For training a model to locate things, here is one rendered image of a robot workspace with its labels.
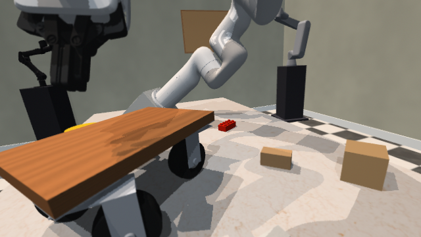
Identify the tan wooden block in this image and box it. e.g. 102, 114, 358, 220
260, 146, 292, 170

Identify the brown cardboard box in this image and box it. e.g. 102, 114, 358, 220
340, 140, 389, 191

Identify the red toy building brick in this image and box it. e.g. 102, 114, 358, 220
218, 120, 236, 132

